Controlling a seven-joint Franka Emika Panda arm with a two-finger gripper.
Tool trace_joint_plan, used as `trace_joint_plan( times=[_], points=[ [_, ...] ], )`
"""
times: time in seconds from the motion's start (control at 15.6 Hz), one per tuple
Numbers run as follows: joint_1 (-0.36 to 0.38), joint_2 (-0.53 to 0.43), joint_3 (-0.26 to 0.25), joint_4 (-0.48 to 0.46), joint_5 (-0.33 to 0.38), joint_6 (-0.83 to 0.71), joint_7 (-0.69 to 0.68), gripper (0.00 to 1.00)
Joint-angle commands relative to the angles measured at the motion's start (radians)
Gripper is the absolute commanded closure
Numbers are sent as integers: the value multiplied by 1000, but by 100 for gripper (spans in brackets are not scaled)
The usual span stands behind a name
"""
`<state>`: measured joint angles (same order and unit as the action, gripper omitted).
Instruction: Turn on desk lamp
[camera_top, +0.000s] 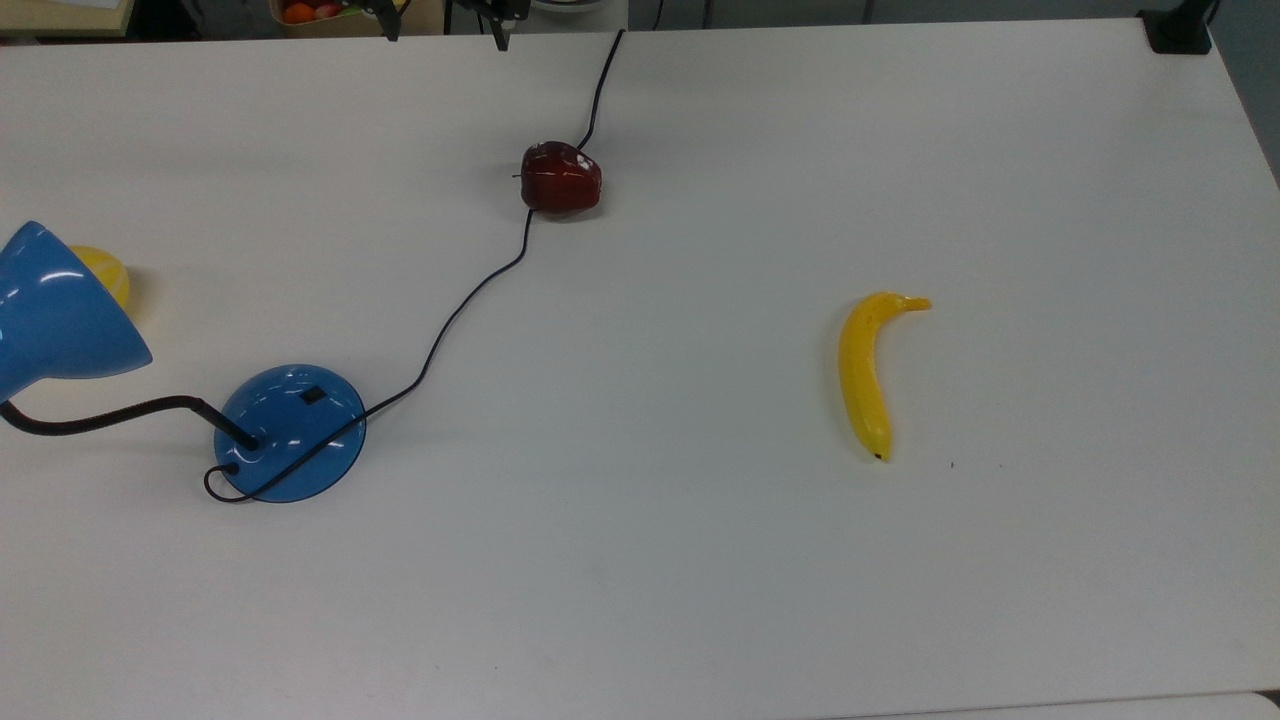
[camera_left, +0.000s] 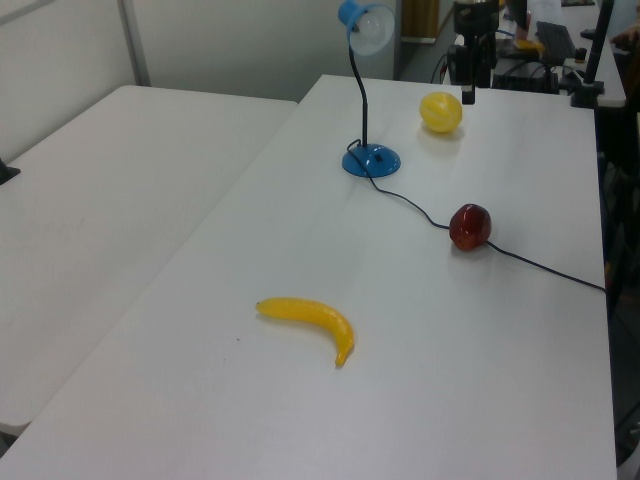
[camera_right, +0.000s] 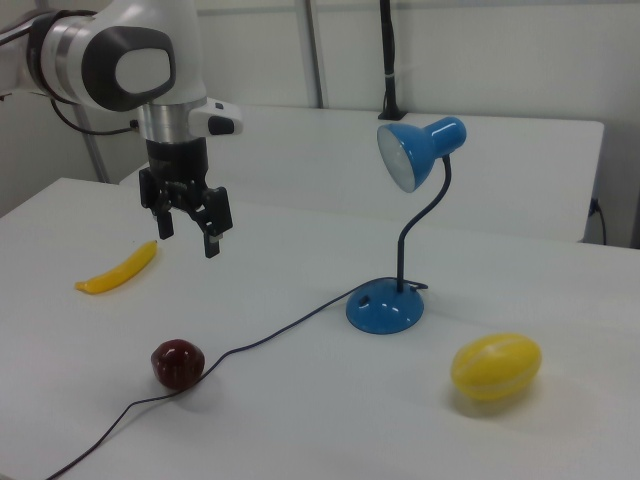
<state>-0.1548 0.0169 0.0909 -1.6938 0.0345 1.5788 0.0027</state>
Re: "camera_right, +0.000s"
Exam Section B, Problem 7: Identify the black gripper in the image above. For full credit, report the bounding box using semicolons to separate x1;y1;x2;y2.
138;138;236;259

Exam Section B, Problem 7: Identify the blue gooseneck desk lamp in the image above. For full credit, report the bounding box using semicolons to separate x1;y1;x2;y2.
345;116;469;335

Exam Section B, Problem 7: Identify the yellow toy banana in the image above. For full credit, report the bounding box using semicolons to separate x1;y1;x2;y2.
74;239;160;296

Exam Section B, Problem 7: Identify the dark red toy apple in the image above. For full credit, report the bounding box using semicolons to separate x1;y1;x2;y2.
150;338;206;392

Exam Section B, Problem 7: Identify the black pole with table clamp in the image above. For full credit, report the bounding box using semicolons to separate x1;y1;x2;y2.
377;0;408;122

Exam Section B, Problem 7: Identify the yellow toy melon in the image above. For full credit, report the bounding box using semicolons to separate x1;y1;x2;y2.
450;332;543;402

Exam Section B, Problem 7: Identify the black gripper cable on arm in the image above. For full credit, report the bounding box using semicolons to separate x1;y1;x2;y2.
48;97;141;137

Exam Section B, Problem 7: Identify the thin black lamp cable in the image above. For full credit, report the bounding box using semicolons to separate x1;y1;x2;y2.
44;280;431;480

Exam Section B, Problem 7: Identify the dark cable at wall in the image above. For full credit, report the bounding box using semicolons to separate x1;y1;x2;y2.
588;196;609;246

